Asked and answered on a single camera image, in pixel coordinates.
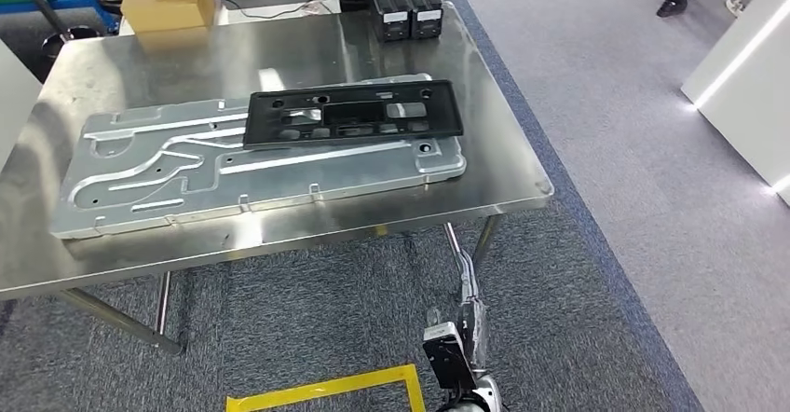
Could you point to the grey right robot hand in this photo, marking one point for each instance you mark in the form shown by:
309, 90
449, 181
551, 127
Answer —
474, 316

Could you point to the black plastic perforated panel part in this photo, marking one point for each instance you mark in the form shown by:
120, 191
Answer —
265, 131

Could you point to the stainless steel workbench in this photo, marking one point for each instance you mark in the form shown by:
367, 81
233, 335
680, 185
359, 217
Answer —
308, 51

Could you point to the yellow floor tape square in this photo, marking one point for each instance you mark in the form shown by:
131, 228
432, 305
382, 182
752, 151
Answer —
321, 387

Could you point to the stamped grey metal plate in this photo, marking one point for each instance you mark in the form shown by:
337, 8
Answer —
185, 174

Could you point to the white lit display counter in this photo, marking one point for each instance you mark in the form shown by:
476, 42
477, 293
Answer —
753, 100

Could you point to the white desk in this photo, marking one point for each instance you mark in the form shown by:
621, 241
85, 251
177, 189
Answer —
234, 19

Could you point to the white cabinet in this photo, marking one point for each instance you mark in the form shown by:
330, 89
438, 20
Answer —
15, 100

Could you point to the stanchion with black base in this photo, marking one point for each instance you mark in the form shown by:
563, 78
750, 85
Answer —
37, 1

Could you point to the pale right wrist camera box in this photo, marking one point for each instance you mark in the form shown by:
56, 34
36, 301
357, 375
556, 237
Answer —
447, 353

